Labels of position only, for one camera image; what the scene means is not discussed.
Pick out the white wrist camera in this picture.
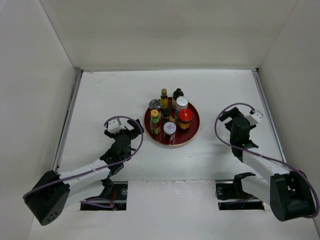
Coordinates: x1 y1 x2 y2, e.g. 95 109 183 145
104 118 125 134
245 110 264 126

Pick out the white lid small jar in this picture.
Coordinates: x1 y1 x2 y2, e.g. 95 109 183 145
163 121 177 142

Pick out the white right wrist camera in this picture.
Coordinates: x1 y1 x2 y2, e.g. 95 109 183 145
245 110 264 126

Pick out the small yellow label bottle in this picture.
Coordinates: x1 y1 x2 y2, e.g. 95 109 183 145
160 88 168 110

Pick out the small black label spice bottle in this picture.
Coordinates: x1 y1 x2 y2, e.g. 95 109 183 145
162 108 171 124

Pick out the red cap sauce jar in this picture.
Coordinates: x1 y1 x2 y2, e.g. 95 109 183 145
178 109 193 132

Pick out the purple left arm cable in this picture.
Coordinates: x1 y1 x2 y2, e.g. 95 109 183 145
22 115 145 210

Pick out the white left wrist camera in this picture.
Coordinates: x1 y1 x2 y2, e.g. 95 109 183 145
104 118 125 134

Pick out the black cap clear bottle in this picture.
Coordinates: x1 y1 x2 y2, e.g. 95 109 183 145
171 88 184 110

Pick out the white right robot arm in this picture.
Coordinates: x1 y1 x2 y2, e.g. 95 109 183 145
215 103 320 222

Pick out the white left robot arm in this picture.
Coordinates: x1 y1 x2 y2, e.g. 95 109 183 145
22 116 144 226

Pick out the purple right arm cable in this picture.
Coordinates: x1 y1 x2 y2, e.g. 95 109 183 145
214 102 320 219

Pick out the red round tray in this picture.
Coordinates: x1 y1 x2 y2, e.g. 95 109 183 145
144 97 201 146

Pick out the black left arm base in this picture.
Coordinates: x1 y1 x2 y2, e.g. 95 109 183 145
80 180 129 211

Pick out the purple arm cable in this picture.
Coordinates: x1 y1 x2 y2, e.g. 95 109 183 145
22 115 145 210
214 102 320 219

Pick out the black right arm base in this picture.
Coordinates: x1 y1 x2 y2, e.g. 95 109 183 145
215 172 265 211

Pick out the green label sauce bottle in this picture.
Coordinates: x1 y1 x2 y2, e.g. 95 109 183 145
150 109 161 135

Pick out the blue label granule bottle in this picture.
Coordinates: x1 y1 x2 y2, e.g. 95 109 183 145
175 96 189 120

